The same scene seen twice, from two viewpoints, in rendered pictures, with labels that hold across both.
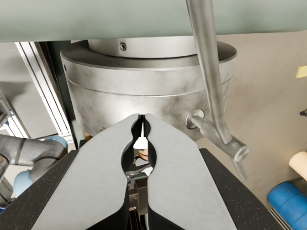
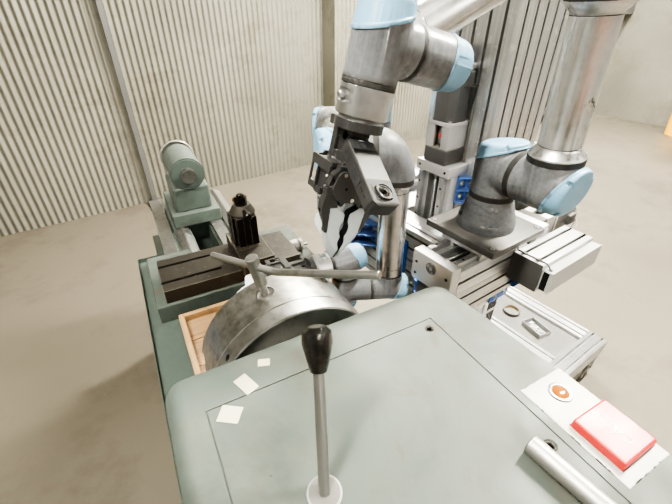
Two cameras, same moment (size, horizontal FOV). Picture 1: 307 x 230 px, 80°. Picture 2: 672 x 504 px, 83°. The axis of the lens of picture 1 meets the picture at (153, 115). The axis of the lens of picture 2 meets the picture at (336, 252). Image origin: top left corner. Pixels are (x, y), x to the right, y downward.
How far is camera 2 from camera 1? 0.52 m
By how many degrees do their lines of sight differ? 43
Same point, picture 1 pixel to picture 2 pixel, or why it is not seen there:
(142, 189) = (233, 271)
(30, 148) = (364, 288)
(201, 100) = (268, 304)
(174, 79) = (299, 306)
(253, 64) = not seen: outside the picture
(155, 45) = not seen: hidden behind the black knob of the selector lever
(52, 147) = (347, 293)
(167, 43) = not seen: hidden behind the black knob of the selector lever
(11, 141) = (380, 291)
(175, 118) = (284, 289)
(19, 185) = (362, 254)
